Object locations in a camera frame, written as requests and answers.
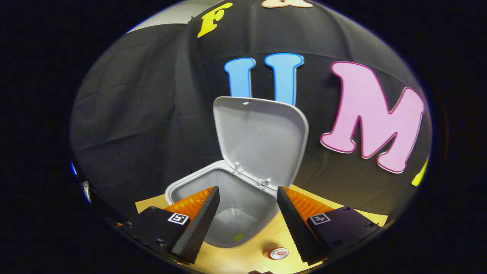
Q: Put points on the wooden desktop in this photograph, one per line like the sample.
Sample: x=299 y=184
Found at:
x=247 y=258

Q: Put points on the red pop can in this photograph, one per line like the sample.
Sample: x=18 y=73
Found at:
x=277 y=254

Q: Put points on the white desktop garbage bin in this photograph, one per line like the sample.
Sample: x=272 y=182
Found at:
x=258 y=137

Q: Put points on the yellow paper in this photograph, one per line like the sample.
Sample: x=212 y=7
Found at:
x=238 y=237

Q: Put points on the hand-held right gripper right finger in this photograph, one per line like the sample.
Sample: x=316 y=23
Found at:
x=296 y=228

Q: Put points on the black backdrop cloth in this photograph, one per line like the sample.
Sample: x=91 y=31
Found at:
x=152 y=114

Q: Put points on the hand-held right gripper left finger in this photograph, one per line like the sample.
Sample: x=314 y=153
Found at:
x=198 y=228

